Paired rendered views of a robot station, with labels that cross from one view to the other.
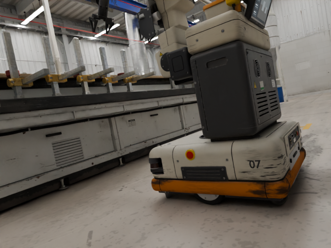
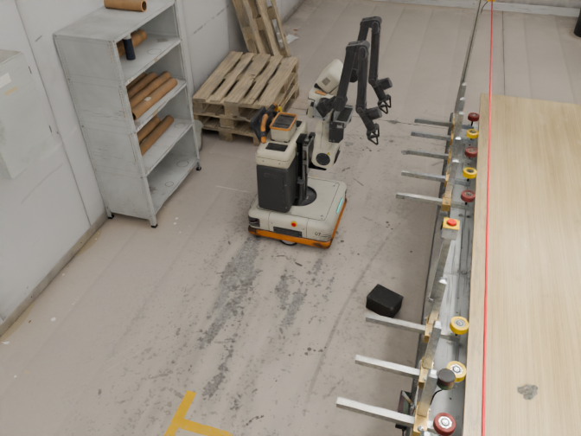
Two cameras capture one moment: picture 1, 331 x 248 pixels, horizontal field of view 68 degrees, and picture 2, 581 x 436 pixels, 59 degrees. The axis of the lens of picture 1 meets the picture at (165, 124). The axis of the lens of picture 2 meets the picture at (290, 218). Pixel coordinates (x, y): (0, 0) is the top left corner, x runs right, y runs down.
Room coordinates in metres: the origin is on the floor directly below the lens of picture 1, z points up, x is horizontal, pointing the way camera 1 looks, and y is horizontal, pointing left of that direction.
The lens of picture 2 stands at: (4.40, -1.46, 2.75)
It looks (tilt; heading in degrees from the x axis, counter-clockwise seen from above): 40 degrees down; 161
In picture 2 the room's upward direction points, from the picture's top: 1 degrees counter-clockwise
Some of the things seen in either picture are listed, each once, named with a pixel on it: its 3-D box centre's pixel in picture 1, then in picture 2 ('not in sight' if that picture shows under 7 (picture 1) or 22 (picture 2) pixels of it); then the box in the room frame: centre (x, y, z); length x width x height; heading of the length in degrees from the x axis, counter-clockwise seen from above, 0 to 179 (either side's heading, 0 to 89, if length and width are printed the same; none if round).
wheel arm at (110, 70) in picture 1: (94, 76); (438, 156); (1.93, 0.48, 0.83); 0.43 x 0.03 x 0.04; 53
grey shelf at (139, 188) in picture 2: not in sight; (140, 113); (0.50, -1.35, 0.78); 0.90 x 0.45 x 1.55; 143
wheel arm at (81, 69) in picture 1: (65, 76); (442, 137); (1.73, 0.63, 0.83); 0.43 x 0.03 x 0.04; 53
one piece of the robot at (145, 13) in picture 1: (159, 22); (339, 119); (1.51, -0.08, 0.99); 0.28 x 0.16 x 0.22; 143
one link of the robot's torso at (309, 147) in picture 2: (181, 68); (322, 150); (1.38, -0.14, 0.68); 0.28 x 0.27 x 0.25; 143
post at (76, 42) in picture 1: (81, 68); (454, 144); (1.95, 0.57, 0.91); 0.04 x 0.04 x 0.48; 53
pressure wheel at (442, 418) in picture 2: not in sight; (443, 428); (3.63, -0.58, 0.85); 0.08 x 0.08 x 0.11
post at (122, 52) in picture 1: (127, 75); (448, 192); (2.35, 0.27, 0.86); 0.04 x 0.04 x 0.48; 53
